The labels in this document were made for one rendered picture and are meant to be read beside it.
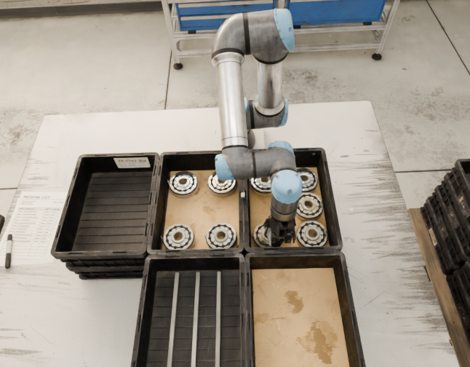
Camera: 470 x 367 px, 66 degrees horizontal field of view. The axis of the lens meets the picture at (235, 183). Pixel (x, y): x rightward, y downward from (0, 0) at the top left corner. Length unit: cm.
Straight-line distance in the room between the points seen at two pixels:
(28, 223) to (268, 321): 102
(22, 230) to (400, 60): 294
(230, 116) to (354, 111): 94
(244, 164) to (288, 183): 14
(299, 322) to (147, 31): 305
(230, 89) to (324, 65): 222
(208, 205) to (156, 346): 49
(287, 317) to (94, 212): 76
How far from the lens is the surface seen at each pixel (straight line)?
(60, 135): 190
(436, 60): 353
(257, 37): 109
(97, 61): 348
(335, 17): 306
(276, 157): 98
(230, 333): 115
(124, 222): 134
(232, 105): 102
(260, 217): 127
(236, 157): 98
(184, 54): 311
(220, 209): 129
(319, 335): 116
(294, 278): 119
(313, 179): 134
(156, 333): 118
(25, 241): 162
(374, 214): 151
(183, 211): 131
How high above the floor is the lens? 195
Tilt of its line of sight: 56 degrees down
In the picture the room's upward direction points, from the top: 4 degrees counter-clockwise
